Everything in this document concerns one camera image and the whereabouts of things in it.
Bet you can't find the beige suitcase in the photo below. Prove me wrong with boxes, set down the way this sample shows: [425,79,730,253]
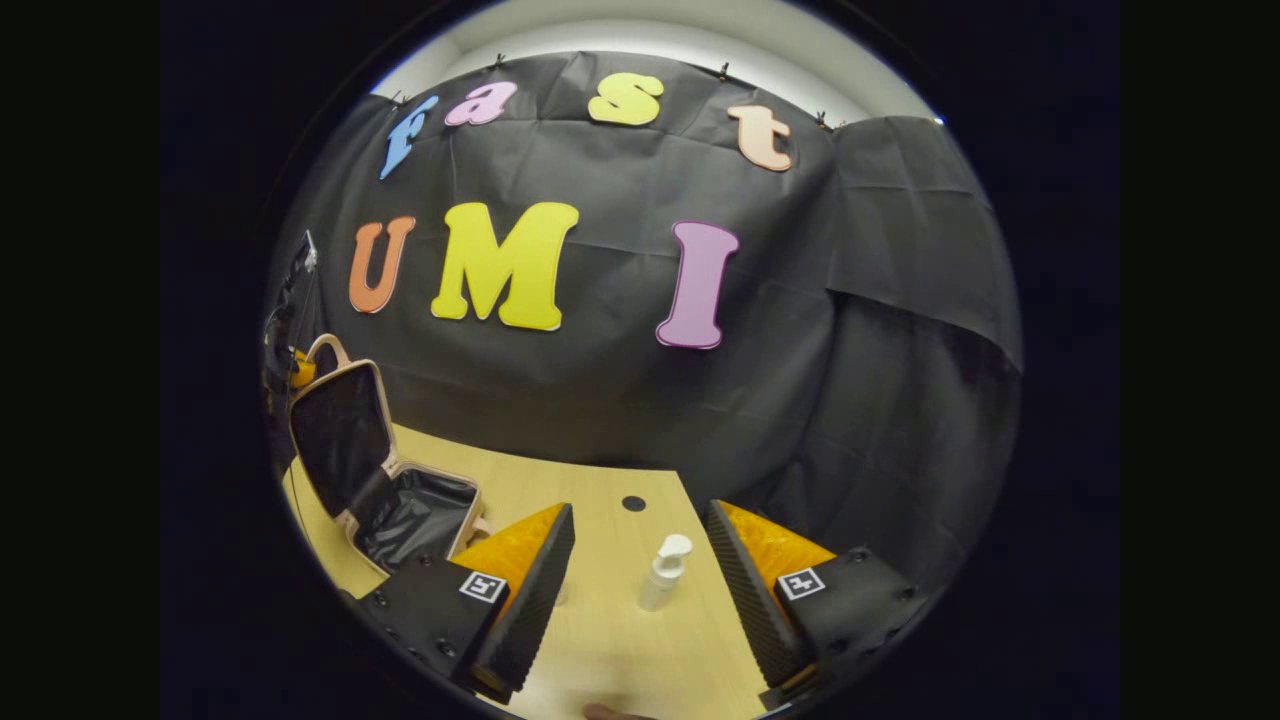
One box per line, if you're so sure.
[287,334,493,578]

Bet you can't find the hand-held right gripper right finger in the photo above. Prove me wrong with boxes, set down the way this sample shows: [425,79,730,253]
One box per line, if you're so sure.
[704,499,931,713]

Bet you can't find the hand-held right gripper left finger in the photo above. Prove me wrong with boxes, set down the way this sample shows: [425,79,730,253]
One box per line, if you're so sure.
[355,502,577,706]

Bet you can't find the white pump bottle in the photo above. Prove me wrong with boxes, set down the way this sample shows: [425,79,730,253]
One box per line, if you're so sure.
[637,533,694,614]

